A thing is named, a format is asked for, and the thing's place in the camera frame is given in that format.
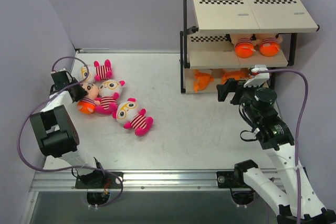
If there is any orange shark plush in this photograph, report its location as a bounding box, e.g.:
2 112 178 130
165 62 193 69
261 82 269 88
221 69 249 84
193 69 214 93

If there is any peach boy plush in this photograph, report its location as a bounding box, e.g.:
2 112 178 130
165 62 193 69
255 33 283 57
230 34 256 58
77 82 101 114

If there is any orange shark plush back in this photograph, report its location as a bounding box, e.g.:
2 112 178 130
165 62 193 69
193 69 214 93

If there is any white pink glasses plush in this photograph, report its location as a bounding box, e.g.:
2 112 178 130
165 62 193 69
112 98 154 136
95 79 125 115

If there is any white pink glasses plush front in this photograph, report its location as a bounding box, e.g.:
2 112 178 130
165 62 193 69
112 98 154 136

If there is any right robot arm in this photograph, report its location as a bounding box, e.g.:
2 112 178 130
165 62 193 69
216 79 335 223

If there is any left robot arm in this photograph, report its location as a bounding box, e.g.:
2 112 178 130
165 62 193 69
29 68 107 188

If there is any cream black three-tier shelf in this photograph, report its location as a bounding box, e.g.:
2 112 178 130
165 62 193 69
180 0 320 94

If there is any white pink striped plush back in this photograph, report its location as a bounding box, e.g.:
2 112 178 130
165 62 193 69
78 59 113 83

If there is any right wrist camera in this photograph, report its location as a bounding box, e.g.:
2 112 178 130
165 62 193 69
243 65 270 88

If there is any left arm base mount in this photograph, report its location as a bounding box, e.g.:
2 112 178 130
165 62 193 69
75 170 123 189

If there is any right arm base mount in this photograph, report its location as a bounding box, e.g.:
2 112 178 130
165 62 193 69
216 170 237 189

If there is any aluminium front rail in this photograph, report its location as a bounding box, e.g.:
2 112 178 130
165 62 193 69
31 170 312 192

